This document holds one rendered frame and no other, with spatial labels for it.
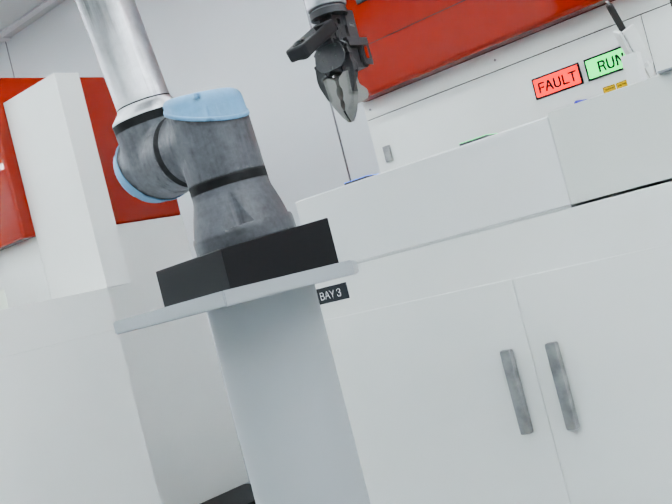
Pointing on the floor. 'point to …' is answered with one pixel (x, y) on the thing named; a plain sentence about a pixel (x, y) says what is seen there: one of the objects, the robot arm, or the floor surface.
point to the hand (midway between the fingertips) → (347, 115)
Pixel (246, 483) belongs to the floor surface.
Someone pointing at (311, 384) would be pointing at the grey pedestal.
